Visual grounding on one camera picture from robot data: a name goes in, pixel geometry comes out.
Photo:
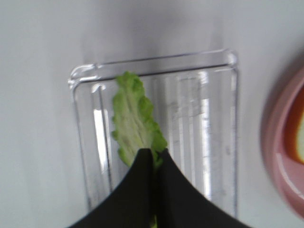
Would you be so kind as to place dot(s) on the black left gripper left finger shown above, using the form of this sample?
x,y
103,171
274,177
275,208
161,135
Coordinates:
x,y
129,205

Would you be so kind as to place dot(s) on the green lettuce leaf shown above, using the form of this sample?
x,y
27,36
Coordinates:
x,y
135,127

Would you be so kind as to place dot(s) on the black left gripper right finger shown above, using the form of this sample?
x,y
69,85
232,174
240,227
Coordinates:
x,y
180,205

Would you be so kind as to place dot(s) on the clear left plastic tray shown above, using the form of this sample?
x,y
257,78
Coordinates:
x,y
195,104

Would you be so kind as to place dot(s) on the pink round plate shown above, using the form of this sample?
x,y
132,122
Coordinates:
x,y
282,140

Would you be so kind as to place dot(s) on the bread slice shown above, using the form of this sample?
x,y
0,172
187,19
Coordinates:
x,y
294,131

